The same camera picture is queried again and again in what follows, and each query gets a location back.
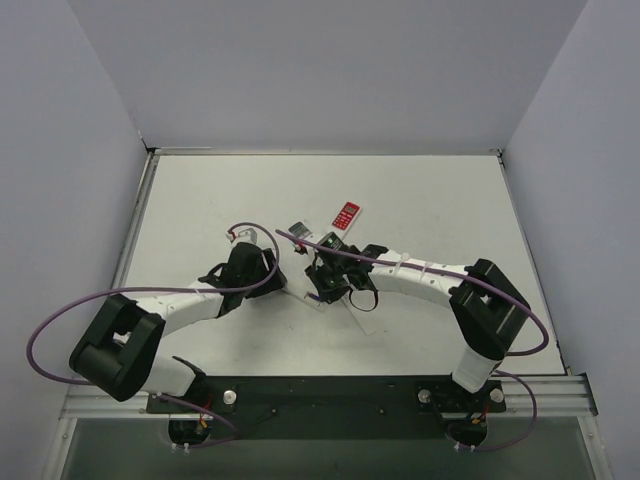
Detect red white remote control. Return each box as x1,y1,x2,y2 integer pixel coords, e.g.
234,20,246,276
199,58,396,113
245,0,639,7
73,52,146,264
330,201,362,234

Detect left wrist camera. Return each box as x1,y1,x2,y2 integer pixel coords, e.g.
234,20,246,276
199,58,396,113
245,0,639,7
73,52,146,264
225,227,258,246

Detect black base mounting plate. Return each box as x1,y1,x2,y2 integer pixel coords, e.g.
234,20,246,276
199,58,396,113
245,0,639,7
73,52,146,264
146,375,506,445

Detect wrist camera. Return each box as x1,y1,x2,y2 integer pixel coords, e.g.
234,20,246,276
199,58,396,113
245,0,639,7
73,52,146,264
225,227,258,246
294,233,324,255

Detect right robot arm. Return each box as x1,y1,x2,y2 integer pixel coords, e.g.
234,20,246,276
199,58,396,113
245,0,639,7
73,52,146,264
305,234,529,394

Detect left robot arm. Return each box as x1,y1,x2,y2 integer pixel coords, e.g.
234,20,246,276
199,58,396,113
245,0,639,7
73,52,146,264
69,241,286,412

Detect grey white remote control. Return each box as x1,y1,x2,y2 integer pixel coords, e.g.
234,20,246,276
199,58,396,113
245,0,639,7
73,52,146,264
287,221,313,240

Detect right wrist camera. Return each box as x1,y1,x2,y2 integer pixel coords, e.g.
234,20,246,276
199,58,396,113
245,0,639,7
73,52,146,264
294,233,324,255

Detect white battery cover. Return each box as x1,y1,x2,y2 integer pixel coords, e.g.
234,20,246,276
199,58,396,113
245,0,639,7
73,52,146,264
346,304,378,336

